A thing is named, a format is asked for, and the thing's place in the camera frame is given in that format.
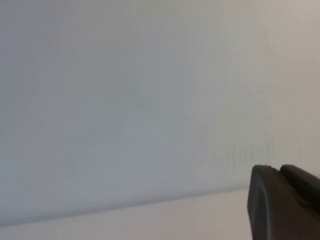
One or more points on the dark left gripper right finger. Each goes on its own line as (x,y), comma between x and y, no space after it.
(305,187)

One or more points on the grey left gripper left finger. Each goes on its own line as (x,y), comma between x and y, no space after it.
(270,212)

